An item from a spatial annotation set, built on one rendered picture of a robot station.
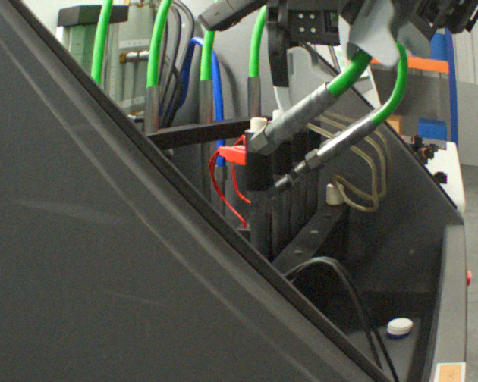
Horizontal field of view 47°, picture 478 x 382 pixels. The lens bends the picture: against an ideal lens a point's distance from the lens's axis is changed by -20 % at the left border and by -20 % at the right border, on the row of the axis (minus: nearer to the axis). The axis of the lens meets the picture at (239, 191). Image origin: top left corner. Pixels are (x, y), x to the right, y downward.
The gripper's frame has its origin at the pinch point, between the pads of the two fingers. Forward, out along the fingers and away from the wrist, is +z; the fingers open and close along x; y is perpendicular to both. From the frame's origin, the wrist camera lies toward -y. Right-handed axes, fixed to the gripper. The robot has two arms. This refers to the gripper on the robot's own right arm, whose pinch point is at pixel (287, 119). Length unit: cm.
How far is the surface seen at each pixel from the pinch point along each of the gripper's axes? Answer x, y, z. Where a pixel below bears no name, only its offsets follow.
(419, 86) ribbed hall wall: 640, -6, 27
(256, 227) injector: -0.9, -3.0, 10.9
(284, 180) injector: -0.6, -0.2, 6.1
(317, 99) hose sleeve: -13.0, 6.0, -3.4
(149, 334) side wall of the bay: -34.9, 1.4, 7.8
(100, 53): -0.5, -22.1, -8.4
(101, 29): -0.8, -22.1, -11.5
